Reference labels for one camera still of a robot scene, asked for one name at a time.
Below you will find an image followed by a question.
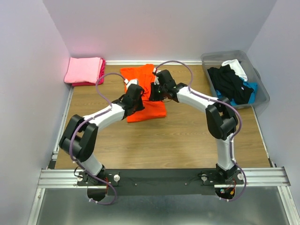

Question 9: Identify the aluminium front rail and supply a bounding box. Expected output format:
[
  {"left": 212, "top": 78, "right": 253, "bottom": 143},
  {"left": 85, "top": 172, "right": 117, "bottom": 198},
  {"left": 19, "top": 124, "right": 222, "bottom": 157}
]
[{"left": 37, "top": 167, "right": 291, "bottom": 188}]

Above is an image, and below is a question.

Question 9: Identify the white shirt in bin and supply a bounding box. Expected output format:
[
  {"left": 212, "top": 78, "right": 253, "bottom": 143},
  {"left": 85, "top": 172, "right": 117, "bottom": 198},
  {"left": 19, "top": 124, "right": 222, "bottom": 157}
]
[{"left": 221, "top": 59, "right": 248, "bottom": 82}]

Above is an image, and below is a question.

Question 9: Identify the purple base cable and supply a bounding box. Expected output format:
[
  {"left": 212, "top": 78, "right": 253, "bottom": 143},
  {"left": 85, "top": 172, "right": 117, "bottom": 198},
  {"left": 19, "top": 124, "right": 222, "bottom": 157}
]
[
  {"left": 219, "top": 164, "right": 247, "bottom": 203},
  {"left": 82, "top": 172, "right": 118, "bottom": 206}
]

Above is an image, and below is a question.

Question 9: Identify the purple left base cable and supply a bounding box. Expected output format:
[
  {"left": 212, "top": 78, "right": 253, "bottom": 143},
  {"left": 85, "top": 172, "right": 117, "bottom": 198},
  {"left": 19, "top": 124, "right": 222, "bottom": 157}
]
[{"left": 82, "top": 172, "right": 118, "bottom": 206}]

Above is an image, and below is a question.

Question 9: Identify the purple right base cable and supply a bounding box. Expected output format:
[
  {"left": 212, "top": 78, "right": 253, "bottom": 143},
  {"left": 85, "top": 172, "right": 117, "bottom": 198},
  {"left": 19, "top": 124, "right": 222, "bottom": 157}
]
[{"left": 219, "top": 164, "right": 247, "bottom": 203}]

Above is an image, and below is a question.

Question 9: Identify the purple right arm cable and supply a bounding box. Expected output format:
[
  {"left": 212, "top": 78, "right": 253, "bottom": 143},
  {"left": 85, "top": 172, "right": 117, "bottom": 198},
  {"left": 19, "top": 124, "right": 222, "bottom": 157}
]
[{"left": 153, "top": 60, "right": 243, "bottom": 165}]

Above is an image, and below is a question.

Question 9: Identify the blue shirt in bin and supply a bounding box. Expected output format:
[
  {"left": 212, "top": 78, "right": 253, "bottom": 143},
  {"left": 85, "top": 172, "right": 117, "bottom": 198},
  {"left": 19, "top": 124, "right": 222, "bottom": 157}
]
[{"left": 215, "top": 80, "right": 258, "bottom": 106}]

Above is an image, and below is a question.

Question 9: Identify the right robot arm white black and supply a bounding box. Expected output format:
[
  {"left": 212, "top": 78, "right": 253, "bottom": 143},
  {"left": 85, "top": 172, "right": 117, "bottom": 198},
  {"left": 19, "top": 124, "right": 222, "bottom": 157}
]
[{"left": 149, "top": 82, "right": 240, "bottom": 184}]

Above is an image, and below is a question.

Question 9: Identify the black shirt in bin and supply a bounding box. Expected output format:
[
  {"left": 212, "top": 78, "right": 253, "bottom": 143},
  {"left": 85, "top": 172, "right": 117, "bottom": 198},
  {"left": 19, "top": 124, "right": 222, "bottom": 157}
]
[{"left": 208, "top": 65, "right": 255, "bottom": 105}]

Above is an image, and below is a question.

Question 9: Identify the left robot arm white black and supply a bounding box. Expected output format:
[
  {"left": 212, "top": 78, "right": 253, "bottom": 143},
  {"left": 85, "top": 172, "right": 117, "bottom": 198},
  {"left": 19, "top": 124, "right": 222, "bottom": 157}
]
[{"left": 59, "top": 94, "right": 144, "bottom": 186}]

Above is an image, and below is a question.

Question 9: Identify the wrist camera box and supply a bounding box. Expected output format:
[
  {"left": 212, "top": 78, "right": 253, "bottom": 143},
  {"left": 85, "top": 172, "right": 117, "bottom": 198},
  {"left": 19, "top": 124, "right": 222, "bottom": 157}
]
[
  {"left": 154, "top": 69, "right": 176, "bottom": 89},
  {"left": 124, "top": 79, "right": 144, "bottom": 101}
]

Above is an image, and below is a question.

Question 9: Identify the clear plastic bin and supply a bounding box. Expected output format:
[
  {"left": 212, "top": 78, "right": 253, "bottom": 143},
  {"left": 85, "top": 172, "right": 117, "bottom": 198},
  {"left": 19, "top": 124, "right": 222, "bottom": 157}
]
[{"left": 201, "top": 50, "right": 270, "bottom": 108}]

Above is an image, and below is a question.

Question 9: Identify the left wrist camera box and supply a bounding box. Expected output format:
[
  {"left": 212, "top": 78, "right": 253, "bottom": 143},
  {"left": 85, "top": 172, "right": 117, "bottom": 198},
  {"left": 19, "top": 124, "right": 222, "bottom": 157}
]
[{"left": 124, "top": 79, "right": 144, "bottom": 101}]

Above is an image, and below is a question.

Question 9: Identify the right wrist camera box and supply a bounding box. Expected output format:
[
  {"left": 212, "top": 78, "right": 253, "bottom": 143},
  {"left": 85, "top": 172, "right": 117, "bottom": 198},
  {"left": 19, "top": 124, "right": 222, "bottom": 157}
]
[{"left": 154, "top": 69, "right": 176, "bottom": 89}]

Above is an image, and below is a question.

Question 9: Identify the orange t shirt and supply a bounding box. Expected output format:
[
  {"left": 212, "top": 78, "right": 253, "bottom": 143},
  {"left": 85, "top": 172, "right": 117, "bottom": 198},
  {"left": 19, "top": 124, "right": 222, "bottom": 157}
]
[{"left": 120, "top": 63, "right": 167, "bottom": 123}]

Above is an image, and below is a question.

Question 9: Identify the folded light pink shirt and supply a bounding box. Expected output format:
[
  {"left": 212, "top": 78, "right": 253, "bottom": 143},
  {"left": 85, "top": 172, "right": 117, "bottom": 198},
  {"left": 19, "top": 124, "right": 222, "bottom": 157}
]
[{"left": 64, "top": 57, "right": 104, "bottom": 84}]

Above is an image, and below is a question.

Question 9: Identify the folded magenta shirt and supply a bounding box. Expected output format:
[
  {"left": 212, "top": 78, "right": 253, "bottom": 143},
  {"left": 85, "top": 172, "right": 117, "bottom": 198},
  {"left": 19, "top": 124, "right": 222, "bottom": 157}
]
[{"left": 71, "top": 58, "right": 106, "bottom": 87}]

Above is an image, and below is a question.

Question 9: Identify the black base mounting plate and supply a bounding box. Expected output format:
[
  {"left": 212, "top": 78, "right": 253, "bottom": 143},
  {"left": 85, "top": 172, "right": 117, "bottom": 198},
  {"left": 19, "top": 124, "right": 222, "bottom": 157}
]
[{"left": 77, "top": 168, "right": 246, "bottom": 199}]

